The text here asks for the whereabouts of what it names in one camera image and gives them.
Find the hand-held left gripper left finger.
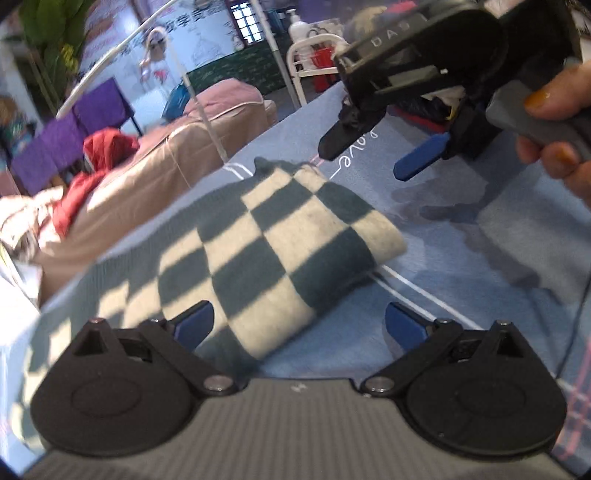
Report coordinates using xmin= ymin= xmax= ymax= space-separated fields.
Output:
xmin=74 ymin=300 xmax=238 ymax=398

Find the white cloth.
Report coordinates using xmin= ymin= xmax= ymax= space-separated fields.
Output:
xmin=422 ymin=85 xmax=467 ymax=101

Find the white pump bottle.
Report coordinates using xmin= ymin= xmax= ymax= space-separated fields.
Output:
xmin=288 ymin=8 xmax=308 ymax=42

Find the window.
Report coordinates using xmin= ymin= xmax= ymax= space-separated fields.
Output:
xmin=231 ymin=7 xmax=263 ymax=41

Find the green cream checkered sweater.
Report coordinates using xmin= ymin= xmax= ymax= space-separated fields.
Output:
xmin=0 ymin=157 xmax=408 ymax=448

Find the person's right hand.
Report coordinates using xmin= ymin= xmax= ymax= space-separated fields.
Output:
xmin=516 ymin=60 xmax=591 ymax=209

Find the blue striped blanket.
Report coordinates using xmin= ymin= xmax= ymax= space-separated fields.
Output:
xmin=0 ymin=83 xmax=591 ymax=476

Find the purple hanging cloth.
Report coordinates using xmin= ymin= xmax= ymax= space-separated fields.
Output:
xmin=9 ymin=78 xmax=138 ymax=195

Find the green printed board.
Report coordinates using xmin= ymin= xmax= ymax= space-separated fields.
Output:
xmin=185 ymin=46 xmax=289 ymax=93

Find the dark multicoloured cloth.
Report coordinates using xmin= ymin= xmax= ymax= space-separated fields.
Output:
xmin=390 ymin=95 xmax=462 ymax=125

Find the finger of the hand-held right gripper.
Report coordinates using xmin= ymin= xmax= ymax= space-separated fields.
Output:
xmin=392 ymin=131 xmax=452 ymax=182
xmin=318 ymin=104 xmax=389 ymax=161

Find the red garment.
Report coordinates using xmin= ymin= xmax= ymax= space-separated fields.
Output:
xmin=52 ymin=128 xmax=140 ymax=238

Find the blue bag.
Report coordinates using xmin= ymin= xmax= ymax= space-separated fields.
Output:
xmin=161 ymin=83 xmax=192 ymax=119

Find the wall poster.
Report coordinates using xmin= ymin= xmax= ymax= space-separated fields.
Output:
xmin=83 ymin=0 xmax=241 ymax=88

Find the beige crumpled blanket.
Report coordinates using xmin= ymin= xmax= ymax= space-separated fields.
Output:
xmin=0 ymin=187 xmax=61 ymax=266

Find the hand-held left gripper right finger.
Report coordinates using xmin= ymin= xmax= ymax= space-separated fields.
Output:
xmin=360 ymin=301 xmax=529 ymax=398

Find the pink cushion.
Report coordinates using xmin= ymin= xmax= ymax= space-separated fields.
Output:
xmin=139 ymin=78 xmax=267 ymax=145

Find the white curved tube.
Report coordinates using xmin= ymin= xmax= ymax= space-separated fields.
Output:
xmin=56 ymin=0 xmax=178 ymax=116

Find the transparent stand pole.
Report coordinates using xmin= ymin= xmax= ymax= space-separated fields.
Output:
xmin=168 ymin=37 xmax=230 ymax=163

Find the green leafy plant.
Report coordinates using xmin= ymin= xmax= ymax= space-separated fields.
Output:
xmin=18 ymin=0 xmax=93 ymax=88

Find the grey stand pole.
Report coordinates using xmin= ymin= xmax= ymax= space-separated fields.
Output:
xmin=261 ymin=0 xmax=303 ymax=109

